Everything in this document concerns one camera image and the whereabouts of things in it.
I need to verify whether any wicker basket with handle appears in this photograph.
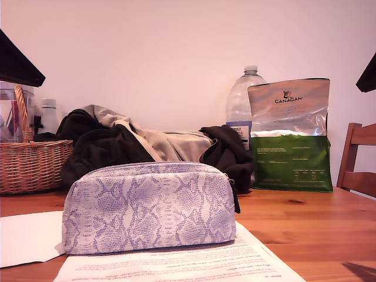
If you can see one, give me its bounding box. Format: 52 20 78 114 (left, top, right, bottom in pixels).
0 85 74 195

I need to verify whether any wooden chair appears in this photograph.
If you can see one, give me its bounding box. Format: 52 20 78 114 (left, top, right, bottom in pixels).
337 122 376 198

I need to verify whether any white bottle with silver cap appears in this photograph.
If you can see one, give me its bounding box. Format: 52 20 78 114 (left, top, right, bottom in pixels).
39 98 59 136

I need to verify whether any purple snakeskin zip bag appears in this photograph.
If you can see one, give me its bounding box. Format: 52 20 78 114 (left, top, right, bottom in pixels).
61 161 237 255

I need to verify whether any silver green pet food bag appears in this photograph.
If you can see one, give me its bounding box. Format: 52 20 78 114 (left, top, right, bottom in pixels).
247 78 335 193

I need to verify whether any large clear water bottle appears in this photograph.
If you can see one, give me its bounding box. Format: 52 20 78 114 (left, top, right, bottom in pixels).
225 65 268 152

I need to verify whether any black and grey hoodie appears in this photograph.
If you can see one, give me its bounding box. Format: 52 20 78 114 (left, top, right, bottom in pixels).
57 104 256 196

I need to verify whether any black zipper pull tab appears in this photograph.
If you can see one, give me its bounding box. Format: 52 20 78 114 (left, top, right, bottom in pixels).
230 175 241 214

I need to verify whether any printed paper sheet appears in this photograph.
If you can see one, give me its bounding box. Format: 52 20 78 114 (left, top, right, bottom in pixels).
53 221 308 282

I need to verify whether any blank white paper sheet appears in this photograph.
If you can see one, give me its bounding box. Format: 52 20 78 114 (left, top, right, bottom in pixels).
0 210 67 268

